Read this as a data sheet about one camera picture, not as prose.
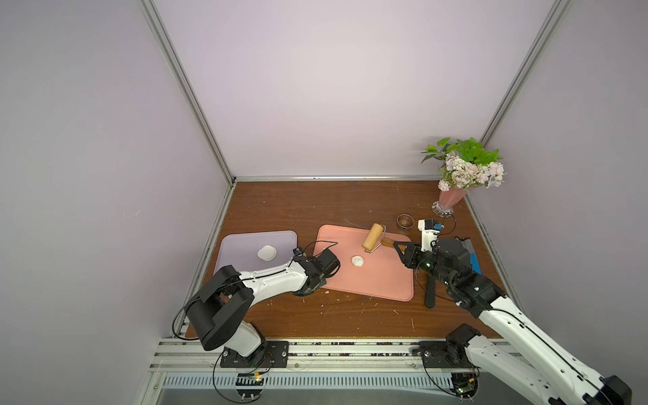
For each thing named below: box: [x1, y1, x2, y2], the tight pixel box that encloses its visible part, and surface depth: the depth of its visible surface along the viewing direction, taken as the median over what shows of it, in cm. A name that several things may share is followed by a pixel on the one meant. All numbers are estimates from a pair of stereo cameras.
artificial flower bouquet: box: [421, 136, 508, 192], surface depth 86 cm
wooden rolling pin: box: [361, 222, 395, 254], surface depth 86 cm
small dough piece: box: [351, 254, 365, 268], surface depth 92 cm
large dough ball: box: [257, 244, 277, 262], surface depth 97 cm
